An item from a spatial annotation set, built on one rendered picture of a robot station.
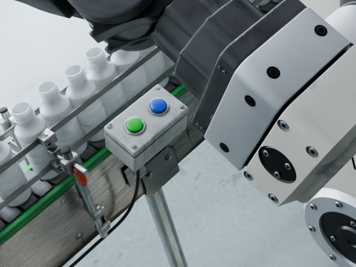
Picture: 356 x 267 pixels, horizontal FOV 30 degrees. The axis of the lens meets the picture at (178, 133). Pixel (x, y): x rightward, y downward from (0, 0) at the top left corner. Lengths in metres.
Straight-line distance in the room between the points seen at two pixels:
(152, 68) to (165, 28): 0.86
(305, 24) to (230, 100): 0.08
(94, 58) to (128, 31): 0.74
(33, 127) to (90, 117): 0.13
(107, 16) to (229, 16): 0.09
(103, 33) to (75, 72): 0.76
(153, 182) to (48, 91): 0.35
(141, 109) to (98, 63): 0.15
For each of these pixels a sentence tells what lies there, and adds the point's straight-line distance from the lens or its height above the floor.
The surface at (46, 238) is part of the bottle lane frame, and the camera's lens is 1.33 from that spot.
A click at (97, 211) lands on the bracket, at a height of 0.94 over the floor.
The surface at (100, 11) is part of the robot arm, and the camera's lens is 0.52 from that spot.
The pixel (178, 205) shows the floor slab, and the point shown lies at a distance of 2.53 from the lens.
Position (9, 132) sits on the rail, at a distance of 1.28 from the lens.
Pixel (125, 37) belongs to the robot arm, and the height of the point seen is 1.57.
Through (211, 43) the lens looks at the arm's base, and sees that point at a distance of 0.51.
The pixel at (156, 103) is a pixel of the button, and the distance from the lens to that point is 1.20.
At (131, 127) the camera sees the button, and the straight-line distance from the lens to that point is 1.17.
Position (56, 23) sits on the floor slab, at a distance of 3.79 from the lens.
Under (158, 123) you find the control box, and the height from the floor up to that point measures 1.10.
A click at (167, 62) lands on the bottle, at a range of 1.42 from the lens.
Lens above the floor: 1.87
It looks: 42 degrees down
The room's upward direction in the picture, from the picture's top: 16 degrees counter-clockwise
